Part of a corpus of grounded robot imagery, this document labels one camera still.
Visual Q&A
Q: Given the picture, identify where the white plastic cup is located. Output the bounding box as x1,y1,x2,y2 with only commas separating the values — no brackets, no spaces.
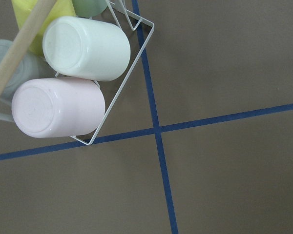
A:
42,16,131,81

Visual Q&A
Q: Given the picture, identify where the pink plastic cup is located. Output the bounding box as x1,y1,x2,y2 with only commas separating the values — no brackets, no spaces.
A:
12,78,105,138

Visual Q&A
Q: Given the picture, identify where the grey blue plastic cup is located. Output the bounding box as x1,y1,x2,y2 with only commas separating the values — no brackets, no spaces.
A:
0,39,55,102

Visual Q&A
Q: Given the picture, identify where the green plastic cup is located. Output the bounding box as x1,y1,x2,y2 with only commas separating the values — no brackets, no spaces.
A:
72,0,107,18

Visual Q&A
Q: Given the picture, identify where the yellow plastic cup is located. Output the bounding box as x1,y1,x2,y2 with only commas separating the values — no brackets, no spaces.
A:
11,0,76,57

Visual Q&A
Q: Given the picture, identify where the white wire cup rack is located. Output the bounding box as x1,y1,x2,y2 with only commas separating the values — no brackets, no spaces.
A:
70,0,155,145

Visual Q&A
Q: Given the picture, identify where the wooden rack handle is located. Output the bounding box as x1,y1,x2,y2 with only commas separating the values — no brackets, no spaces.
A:
0,0,56,96

